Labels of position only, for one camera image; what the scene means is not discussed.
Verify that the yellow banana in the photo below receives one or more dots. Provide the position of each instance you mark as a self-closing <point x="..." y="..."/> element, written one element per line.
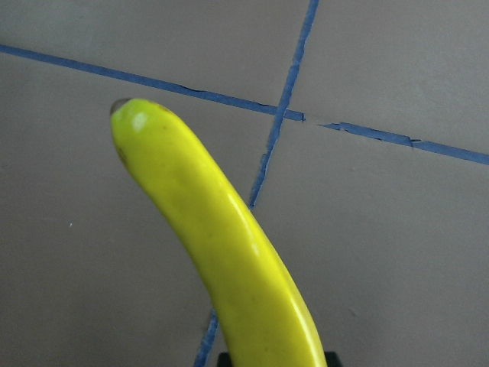
<point x="263" y="316"/>

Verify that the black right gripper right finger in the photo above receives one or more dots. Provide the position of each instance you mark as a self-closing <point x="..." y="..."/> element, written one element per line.
<point x="332" y="359"/>

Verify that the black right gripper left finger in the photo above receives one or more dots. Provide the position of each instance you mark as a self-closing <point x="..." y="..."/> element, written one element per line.
<point x="224" y="360"/>

